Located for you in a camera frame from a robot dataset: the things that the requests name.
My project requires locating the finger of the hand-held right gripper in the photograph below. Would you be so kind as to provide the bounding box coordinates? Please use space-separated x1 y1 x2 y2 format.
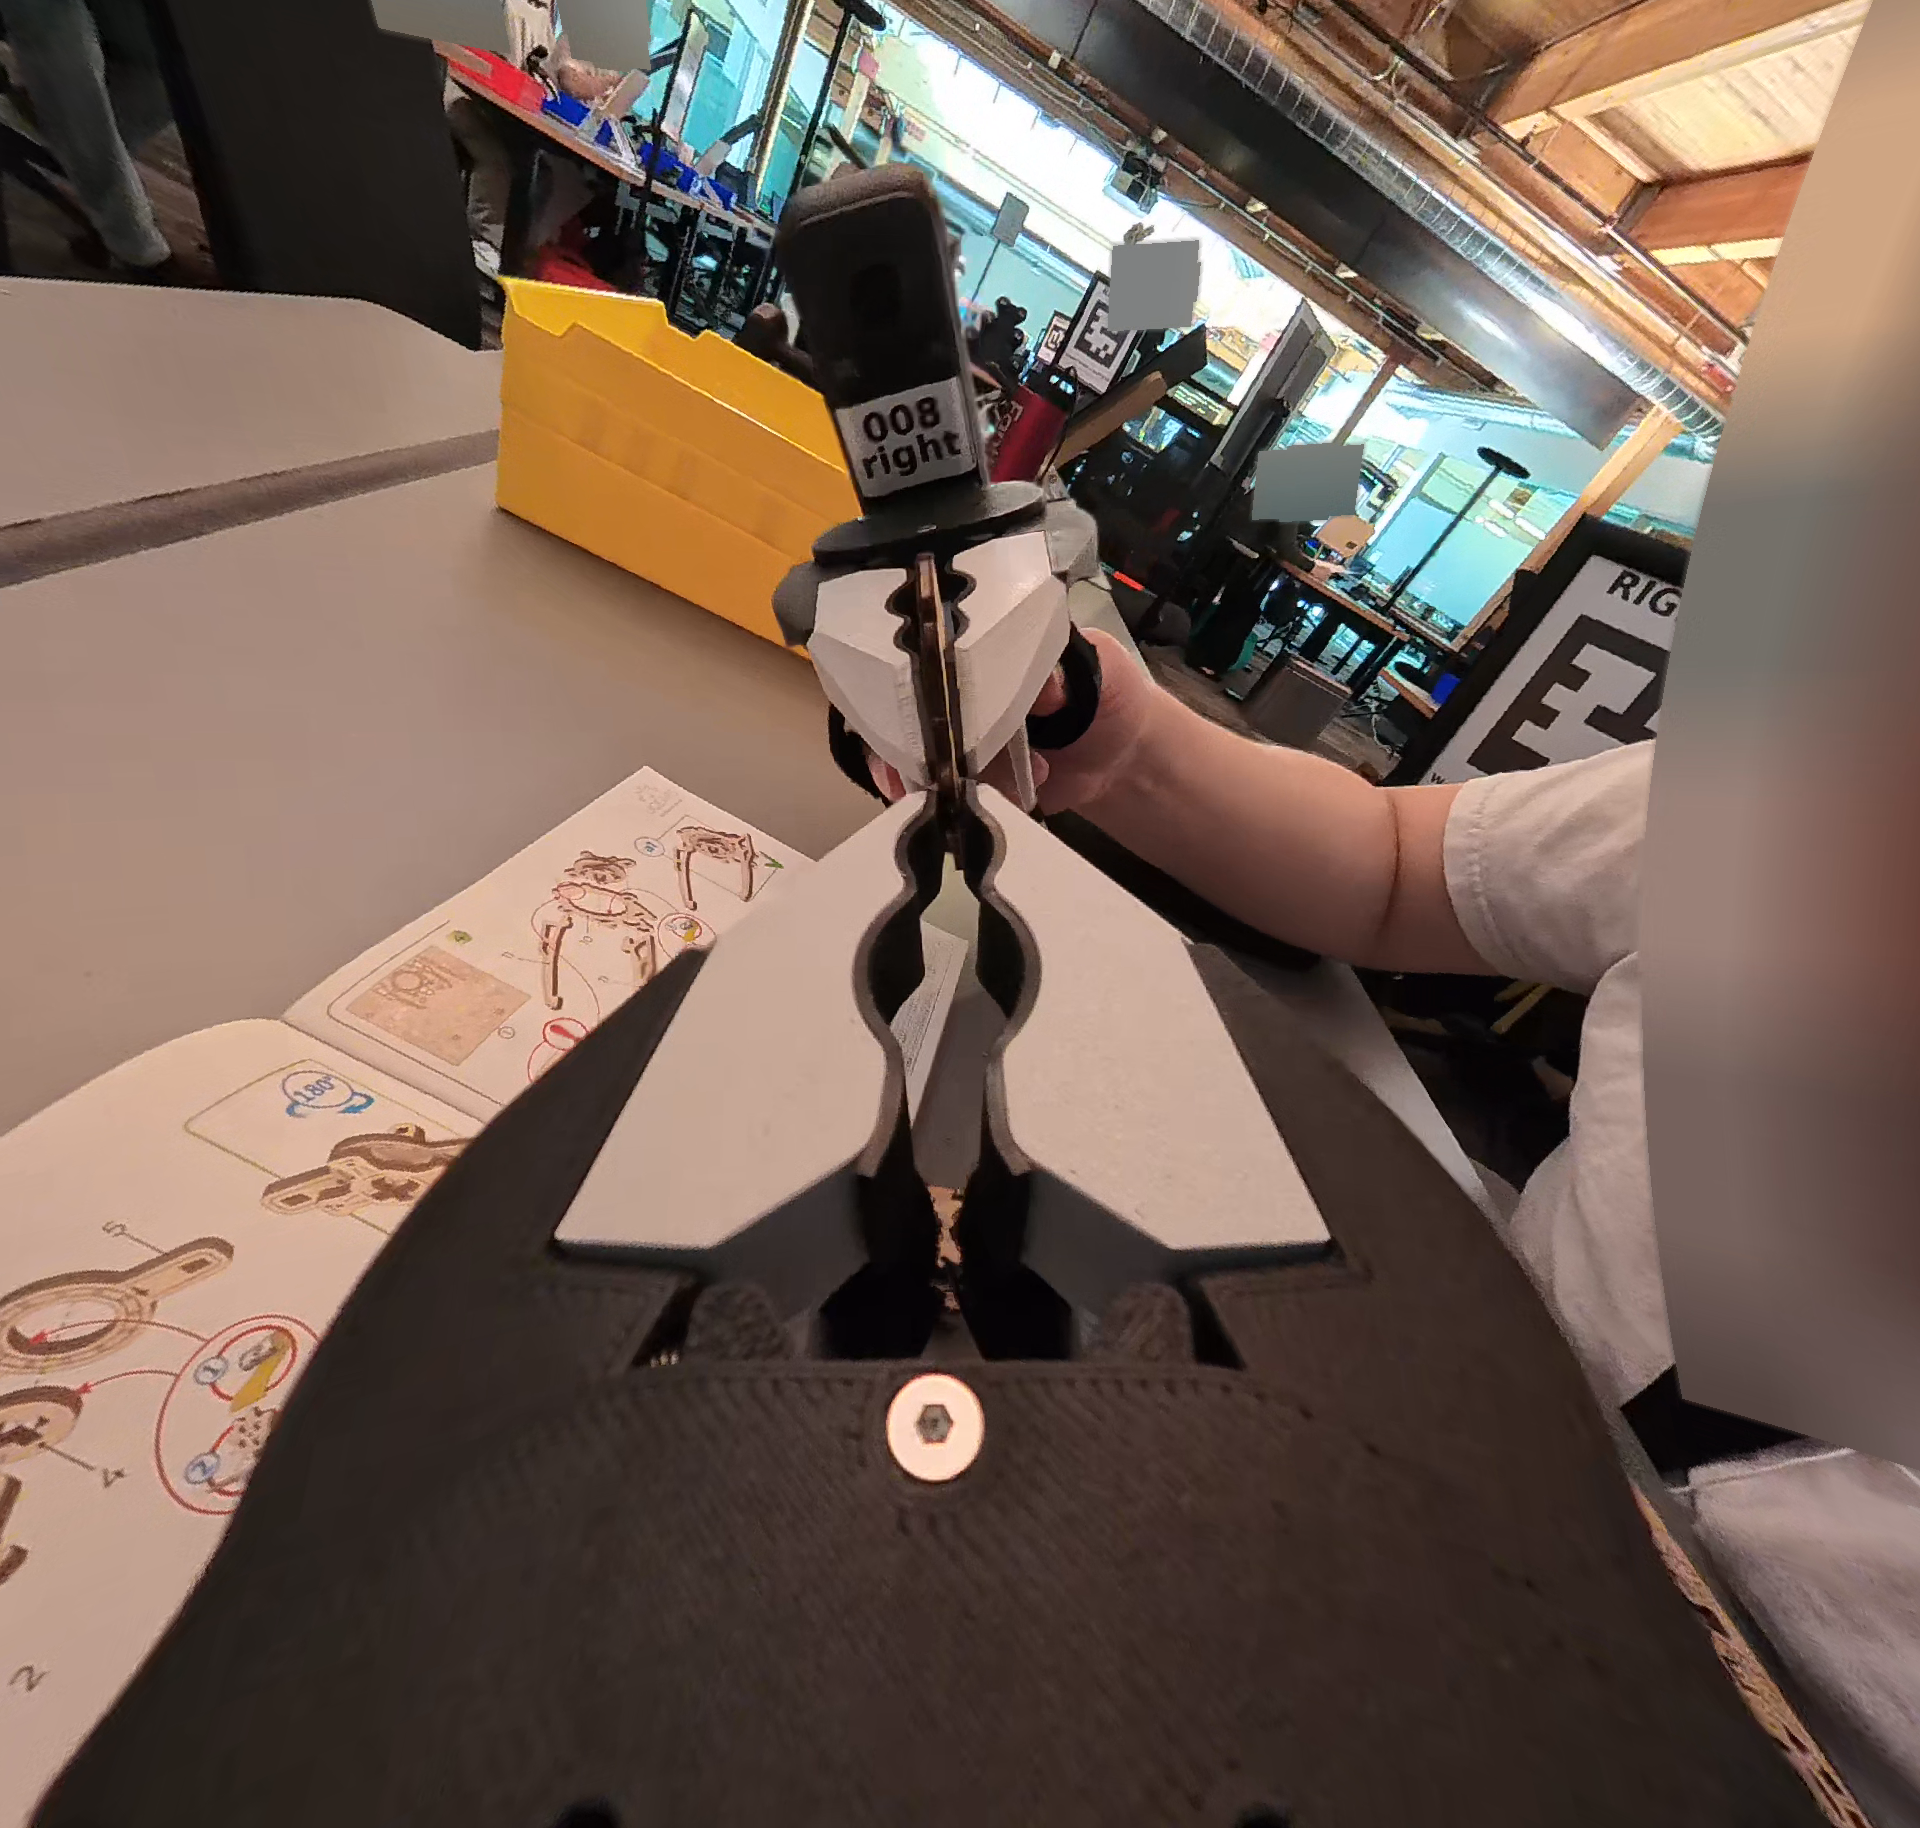
952 533 1072 811
806 567 933 793

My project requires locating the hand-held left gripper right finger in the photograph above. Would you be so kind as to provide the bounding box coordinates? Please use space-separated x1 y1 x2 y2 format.
952 785 1337 1365

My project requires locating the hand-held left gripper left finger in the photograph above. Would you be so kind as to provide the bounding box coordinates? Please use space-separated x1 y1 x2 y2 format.
550 789 943 1365

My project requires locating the wooden ring gear part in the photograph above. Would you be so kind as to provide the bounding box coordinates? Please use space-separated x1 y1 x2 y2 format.
916 550 969 793

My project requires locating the illustrated instruction booklet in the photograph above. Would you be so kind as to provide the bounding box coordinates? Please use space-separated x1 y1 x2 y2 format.
0 765 826 1820

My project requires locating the person's right forearm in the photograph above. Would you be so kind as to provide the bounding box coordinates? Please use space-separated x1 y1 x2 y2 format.
1122 681 1476 978

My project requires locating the person's right hand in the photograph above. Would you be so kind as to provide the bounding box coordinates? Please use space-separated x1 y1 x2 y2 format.
1041 627 1171 819

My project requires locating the red container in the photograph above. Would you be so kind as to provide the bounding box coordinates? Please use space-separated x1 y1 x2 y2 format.
989 387 1072 484

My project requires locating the small marker sign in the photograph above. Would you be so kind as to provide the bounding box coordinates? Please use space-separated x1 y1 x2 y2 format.
1050 270 1141 399

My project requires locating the yellow storage bin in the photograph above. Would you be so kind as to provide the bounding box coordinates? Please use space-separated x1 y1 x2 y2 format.
493 270 861 649

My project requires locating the black floor lamp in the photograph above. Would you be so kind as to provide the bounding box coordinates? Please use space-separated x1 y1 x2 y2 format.
772 0 890 231
1387 444 1534 632

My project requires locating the cluttered background workbench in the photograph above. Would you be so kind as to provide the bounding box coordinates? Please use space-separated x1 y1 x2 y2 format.
443 47 792 335

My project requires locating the tilted display panel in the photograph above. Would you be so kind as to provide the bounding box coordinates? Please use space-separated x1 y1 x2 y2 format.
1206 296 1341 484

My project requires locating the black white marker sign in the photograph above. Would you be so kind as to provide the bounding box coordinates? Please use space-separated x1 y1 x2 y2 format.
1387 550 1687 789

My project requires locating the black partition panel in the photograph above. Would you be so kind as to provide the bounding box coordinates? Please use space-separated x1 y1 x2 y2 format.
134 0 483 349

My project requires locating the black body strap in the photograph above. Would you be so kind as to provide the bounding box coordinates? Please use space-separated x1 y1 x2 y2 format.
1621 1366 1800 1475

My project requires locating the silver ventilation duct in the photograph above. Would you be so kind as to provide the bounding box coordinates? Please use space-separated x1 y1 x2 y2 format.
1035 0 1725 437

